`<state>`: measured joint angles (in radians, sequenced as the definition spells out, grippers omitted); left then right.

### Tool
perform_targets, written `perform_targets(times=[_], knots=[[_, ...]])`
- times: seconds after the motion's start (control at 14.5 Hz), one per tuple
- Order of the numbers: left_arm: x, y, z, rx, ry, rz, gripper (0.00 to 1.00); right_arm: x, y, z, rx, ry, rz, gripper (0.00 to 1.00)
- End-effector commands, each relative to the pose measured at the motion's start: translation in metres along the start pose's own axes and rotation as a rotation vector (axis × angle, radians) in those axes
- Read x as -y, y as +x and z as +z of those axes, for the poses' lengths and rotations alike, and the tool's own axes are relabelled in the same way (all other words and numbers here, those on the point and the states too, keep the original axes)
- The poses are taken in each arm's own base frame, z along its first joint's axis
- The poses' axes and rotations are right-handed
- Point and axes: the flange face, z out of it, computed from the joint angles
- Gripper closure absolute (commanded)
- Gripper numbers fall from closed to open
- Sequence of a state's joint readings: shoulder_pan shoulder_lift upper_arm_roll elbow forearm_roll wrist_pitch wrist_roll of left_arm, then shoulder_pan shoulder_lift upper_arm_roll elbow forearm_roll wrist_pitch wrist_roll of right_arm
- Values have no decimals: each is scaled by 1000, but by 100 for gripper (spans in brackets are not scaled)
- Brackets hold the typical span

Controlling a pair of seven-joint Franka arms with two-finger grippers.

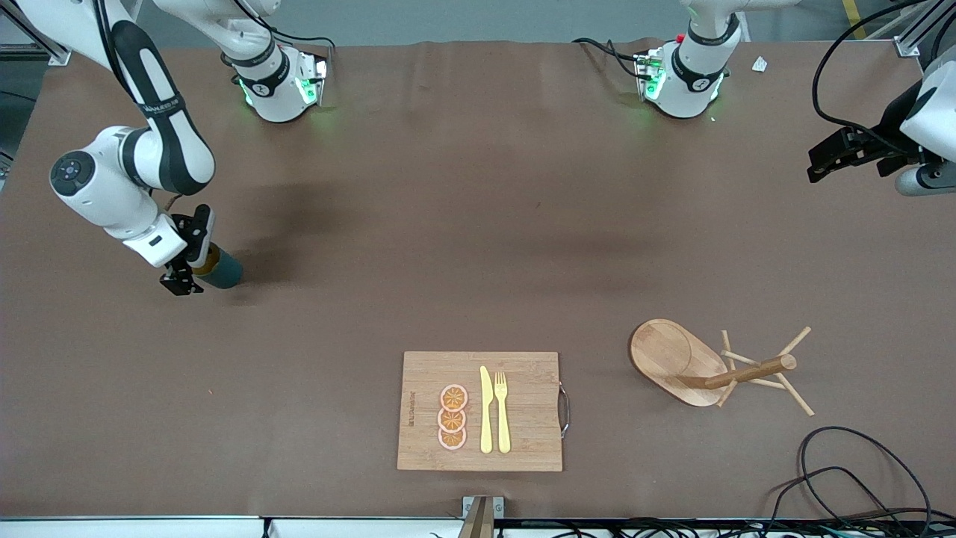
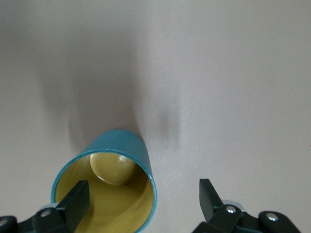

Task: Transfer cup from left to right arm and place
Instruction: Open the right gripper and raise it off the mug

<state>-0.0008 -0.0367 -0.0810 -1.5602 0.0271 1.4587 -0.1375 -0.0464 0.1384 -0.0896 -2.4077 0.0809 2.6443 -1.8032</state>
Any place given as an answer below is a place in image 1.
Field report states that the teal cup with yellow inside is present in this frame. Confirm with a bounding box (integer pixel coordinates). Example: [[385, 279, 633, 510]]
[[190, 243, 244, 291]]

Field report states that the brown table cover mat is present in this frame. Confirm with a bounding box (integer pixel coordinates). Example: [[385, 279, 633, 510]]
[[0, 39, 956, 522]]

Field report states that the wooden mug tree stand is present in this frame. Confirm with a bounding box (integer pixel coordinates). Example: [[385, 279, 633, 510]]
[[630, 319, 815, 417]]

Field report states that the yellow plastic knife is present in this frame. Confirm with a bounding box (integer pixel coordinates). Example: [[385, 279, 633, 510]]
[[479, 365, 494, 454]]

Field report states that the yellow plastic fork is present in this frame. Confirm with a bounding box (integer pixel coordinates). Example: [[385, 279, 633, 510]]
[[494, 371, 512, 454]]

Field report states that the bamboo cutting board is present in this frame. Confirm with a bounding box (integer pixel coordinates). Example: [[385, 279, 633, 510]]
[[397, 351, 563, 472]]

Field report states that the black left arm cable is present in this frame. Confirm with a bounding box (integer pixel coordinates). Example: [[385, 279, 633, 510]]
[[813, 0, 942, 139]]

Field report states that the aluminium frame profile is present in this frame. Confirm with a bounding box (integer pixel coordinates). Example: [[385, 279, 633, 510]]
[[0, 0, 72, 67], [893, 0, 956, 58]]

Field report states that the black right base cable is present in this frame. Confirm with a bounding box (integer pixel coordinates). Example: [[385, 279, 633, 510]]
[[239, 0, 338, 55]]

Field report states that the black base cable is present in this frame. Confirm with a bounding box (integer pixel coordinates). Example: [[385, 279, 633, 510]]
[[239, 0, 338, 55], [574, 37, 645, 80]]

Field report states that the white table edge rail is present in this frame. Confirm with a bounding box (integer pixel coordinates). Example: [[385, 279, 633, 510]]
[[0, 516, 464, 538]]

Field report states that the black left base cable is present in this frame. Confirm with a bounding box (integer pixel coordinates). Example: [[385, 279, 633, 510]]
[[574, 37, 645, 80]]

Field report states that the black cable loop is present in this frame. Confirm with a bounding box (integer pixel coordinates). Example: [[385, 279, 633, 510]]
[[798, 426, 934, 538], [768, 466, 901, 538]]

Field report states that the metal bracket with wooden bar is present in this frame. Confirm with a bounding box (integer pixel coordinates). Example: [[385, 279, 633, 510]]
[[459, 495, 505, 538]]

